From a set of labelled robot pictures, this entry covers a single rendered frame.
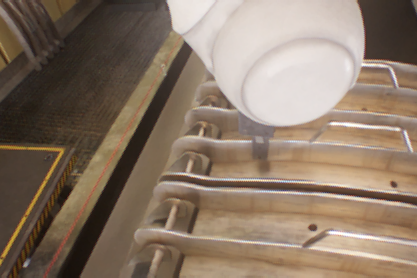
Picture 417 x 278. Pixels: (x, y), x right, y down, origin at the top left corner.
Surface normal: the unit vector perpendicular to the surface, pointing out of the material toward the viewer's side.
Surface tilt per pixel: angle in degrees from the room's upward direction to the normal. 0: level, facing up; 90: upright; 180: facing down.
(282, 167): 8
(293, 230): 6
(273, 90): 97
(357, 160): 90
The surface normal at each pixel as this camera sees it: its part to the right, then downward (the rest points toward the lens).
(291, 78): 0.10, 0.76
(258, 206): -0.23, 0.70
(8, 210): -0.08, -0.71
